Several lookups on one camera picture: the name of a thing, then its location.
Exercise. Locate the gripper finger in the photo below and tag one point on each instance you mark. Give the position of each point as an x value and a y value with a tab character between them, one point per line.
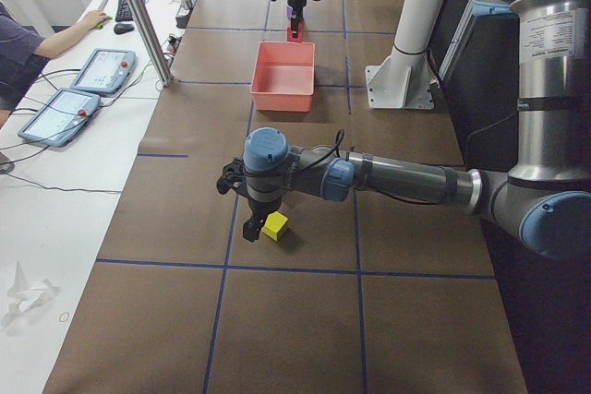
296	18
251	230

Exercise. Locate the red foam block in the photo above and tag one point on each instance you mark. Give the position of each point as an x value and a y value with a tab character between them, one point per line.
295	35

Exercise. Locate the yellow-green foam block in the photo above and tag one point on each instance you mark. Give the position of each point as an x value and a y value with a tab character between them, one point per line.
275	226

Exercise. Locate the pink plastic bin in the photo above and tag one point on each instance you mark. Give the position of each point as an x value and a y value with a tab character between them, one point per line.
284	77

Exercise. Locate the white power strip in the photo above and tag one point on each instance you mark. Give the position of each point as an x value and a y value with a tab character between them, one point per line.
184	13

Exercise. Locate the far teach pendant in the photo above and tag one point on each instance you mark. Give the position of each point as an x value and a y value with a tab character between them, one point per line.
105	72

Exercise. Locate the teach pendant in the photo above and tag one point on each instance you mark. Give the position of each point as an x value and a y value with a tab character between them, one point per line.
60	120
105	72

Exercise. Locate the black computer mouse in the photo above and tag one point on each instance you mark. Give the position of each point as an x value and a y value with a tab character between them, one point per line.
123	28

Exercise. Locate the near teach pendant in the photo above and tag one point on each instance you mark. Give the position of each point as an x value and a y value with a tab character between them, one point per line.
60	120

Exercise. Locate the crumpled white paper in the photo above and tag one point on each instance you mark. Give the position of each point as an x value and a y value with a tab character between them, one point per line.
19	296

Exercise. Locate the seated person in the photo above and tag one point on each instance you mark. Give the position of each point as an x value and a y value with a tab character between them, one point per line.
25	54

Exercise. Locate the white metal pedestal base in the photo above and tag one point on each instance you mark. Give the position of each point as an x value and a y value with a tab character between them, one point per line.
402	81

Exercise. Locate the aluminium frame post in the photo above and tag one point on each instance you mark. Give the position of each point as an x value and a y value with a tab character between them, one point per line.
151	42

